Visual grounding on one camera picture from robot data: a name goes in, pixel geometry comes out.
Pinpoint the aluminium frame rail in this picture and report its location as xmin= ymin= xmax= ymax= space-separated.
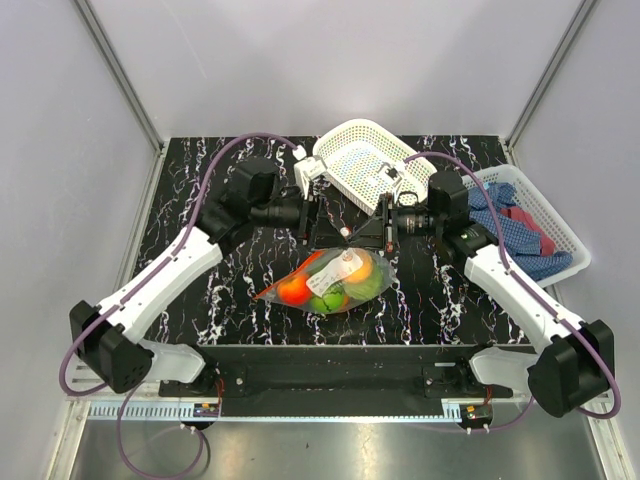
xmin=86 ymin=368 xmax=536 ymax=424

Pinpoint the clear zip top bag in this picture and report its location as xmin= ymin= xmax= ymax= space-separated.
xmin=255 ymin=247 xmax=396 ymax=314

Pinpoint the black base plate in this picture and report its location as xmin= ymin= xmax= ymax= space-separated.
xmin=159 ymin=346 xmax=512 ymax=421

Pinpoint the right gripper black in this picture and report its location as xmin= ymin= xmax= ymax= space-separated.
xmin=349 ymin=194 xmax=443 ymax=252

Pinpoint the fake red tomato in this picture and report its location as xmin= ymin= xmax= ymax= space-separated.
xmin=276 ymin=274 xmax=312 ymax=306

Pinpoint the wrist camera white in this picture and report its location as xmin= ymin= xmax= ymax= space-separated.
xmin=374 ymin=163 xmax=404 ymax=198
xmin=293 ymin=145 xmax=327 ymax=200

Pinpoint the white perforated basket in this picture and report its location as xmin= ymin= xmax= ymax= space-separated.
xmin=313 ymin=119 xmax=437 ymax=215

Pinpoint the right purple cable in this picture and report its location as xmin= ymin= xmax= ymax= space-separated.
xmin=403 ymin=151 xmax=623 ymax=420

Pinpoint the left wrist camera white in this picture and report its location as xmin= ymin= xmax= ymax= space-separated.
xmin=293 ymin=145 xmax=327 ymax=200

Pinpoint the fake green apple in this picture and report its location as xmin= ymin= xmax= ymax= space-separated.
xmin=309 ymin=290 xmax=349 ymax=314

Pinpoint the fake watermelon slice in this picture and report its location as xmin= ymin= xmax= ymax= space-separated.
xmin=343 ymin=263 xmax=383 ymax=301

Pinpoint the red cloth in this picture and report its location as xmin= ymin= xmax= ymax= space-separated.
xmin=501 ymin=207 xmax=556 ymax=257

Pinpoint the blue patterned cloth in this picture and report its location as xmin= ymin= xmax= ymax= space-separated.
xmin=483 ymin=182 xmax=573 ymax=281

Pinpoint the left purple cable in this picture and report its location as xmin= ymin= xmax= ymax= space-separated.
xmin=58 ymin=132 xmax=307 ymax=399

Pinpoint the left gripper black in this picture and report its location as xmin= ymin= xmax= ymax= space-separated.
xmin=251 ymin=182 xmax=349 ymax=250

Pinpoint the white laundry basket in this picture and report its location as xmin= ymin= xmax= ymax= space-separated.
xmin=463 ymin=165 xmax=591 ymax=288

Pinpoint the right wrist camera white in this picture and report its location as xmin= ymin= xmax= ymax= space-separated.
xmin=374 ymin=163 xmax=404 ymax=198

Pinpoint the fake peach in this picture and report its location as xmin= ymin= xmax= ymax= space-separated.
xmin=345 ymin=250 xmax=373 ymax=284

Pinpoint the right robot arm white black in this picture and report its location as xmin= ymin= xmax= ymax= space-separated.
xmin=348 ymin=171 xmax=622 ymax=420

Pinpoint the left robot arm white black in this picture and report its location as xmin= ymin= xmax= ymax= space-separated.
xmin=69 ymin=157 xmax=327 ymax=396

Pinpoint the purple cable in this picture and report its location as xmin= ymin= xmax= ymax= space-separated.
xmin=403 ymin=151 xmax=623 ymax=420
xmin=58 ymin=132 xmax=307 ymax=399

